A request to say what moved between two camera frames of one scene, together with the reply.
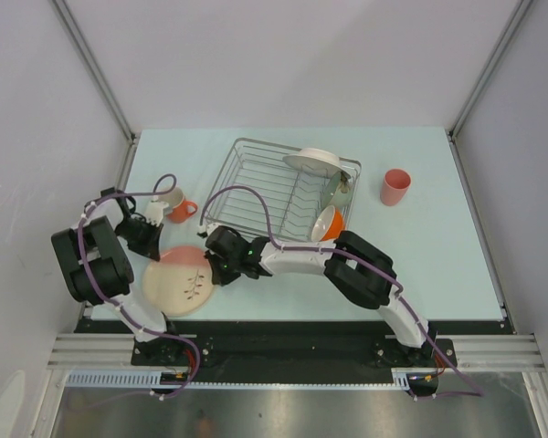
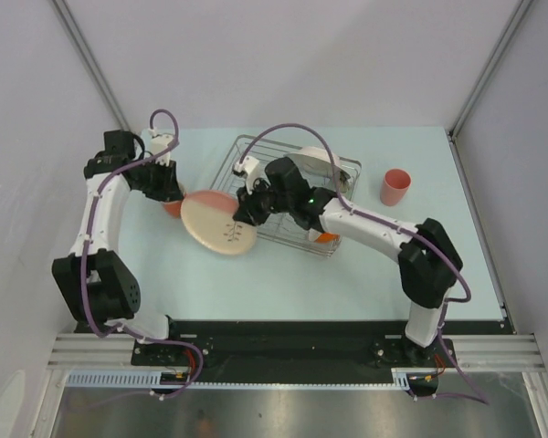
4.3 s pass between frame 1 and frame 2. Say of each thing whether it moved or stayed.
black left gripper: moved
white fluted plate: stayed
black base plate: stayed
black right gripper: moved
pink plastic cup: stayed
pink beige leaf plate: moved
